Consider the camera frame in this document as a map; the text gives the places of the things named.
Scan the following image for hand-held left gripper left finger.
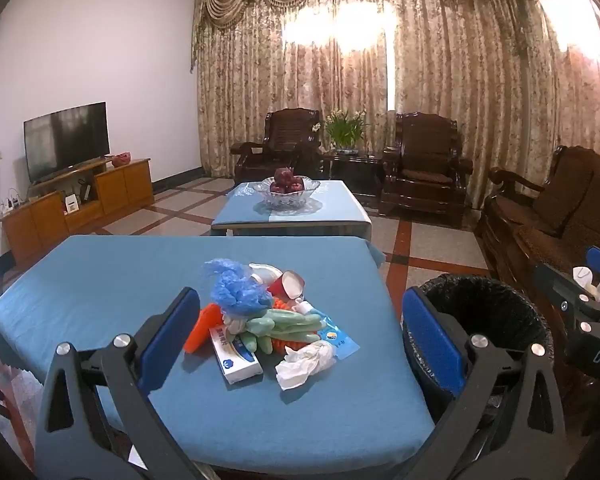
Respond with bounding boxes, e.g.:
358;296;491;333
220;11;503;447
34;287;201;480

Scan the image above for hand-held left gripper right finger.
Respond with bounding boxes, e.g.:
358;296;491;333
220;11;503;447
401;287;568;480

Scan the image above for trash bin with black liner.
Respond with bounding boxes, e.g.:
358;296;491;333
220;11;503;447
404;274;556;428

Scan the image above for white and blue toothpaste box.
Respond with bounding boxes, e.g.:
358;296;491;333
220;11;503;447
207;324;264;385

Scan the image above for blue plastic bag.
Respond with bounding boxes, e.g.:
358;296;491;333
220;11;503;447
201;258;274;319

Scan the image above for blue and white plastic packet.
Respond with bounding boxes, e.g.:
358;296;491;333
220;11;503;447
307;310;359;361

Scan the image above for blue tablecloth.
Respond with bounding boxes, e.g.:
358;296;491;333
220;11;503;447
0;234;437;477

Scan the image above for dark wooden sofa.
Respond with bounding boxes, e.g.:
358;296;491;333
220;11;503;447
475;145;600;311

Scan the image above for light green glove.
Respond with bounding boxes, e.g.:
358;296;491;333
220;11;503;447
227;307;327;354

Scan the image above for red paper cup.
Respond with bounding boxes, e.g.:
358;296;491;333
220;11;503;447
266;270;307;304

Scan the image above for crumpled white tissue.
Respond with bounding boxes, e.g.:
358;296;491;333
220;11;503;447
275;340;337;392

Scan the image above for wooden television cabinet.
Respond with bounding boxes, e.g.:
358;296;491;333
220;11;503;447
0;157;155;266

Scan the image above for blue coffee table cloth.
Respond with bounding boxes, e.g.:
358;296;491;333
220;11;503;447
211;180;373;239

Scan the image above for glass fruit bowl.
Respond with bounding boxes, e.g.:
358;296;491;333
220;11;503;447
251;176;322;216

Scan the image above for dark wooden side table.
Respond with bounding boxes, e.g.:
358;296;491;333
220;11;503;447
322;150;387;197

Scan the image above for cushioned dark wooden armchair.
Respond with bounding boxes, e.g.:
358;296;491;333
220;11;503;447
379;112;474;227

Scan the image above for white power strip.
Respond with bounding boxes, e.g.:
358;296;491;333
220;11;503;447
0;190;29;214

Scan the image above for flat screen television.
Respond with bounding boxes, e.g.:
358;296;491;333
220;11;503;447
23;102;110;184

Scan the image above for potted green plant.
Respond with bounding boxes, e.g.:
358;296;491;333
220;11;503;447
322;109;369;154

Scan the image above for patterned beige curtains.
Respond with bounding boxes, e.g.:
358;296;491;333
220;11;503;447
187;0;600;213

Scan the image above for slatted dark wooden armchair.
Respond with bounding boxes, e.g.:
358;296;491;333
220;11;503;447
230;108;327;187

